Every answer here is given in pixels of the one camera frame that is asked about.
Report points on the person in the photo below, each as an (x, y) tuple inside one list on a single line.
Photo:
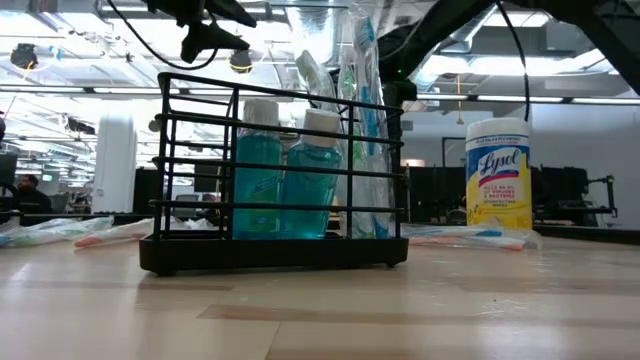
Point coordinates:
[(32, 200)]

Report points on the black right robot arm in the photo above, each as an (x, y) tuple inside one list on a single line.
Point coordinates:
[(610, 35)]

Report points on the orange toothbrush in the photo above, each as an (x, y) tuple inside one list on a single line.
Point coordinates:
[(515, 246), (87, 241)]

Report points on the white column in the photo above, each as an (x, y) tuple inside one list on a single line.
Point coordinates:
[(115, 165)]

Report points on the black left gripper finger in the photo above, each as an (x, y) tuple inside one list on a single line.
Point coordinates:
[(235, 15), (210, 42)]

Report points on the black ceiling device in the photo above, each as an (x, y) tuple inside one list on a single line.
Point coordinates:
[(24, 56), (241, 61)]

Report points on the yellow Lysol wipes canister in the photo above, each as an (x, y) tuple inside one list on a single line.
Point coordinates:
[(497, 175)]

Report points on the black room divider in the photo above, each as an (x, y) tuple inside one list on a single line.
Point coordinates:
[(440, 195)]

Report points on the black metal stand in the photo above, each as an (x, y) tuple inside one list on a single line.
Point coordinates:
[(443, 170)]

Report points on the blue mouthwash bottle white cap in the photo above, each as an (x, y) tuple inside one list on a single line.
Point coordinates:
[(310, 187), (257, 187)]

